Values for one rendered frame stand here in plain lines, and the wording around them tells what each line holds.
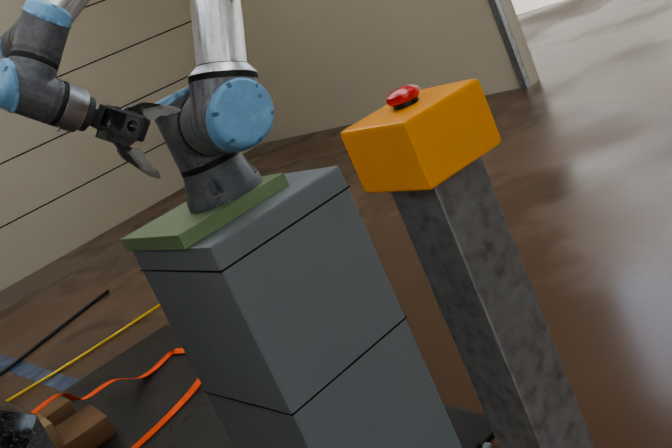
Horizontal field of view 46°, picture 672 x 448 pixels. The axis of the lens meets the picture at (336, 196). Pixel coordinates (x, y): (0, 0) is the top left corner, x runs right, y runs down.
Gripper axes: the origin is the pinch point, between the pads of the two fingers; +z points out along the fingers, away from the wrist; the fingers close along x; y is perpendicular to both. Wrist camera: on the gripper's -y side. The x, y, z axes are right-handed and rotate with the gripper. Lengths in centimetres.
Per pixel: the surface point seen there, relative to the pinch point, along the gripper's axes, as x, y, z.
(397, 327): 24, -15, 66
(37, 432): 74, 30, 5
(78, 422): 106, 140, 69
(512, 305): 11, -96, -2
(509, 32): -177, 233, 343
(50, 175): 25, 581, 185
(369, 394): 41, -18, 60
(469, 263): 8, -95, -10
